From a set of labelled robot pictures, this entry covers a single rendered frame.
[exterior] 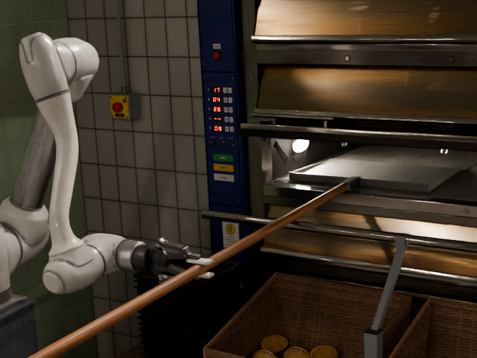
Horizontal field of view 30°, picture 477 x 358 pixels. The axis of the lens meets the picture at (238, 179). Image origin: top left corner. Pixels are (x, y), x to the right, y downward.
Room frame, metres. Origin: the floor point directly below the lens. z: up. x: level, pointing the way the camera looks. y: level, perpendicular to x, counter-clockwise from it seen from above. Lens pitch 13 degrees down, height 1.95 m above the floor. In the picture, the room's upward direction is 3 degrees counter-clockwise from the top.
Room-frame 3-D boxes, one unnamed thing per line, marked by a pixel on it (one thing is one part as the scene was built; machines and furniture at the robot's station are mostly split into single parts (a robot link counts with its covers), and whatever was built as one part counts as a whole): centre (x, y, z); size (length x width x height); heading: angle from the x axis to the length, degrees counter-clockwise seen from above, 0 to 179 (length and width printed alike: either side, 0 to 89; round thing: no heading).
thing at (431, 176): (3.29, -0.52, 1.20); 0.55 x 0.36 x 0.03; 58
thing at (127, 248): (2.41, 0.31, 1.18); 0.09 x 0.06 x 0.09; 147
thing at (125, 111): (3.51, 0.44, 1.46); 0.10 x 0.07 x 0.10; 57
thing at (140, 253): (2.37, 0.25, 1.18); 0.09 x 0.07 x 0.08; 57
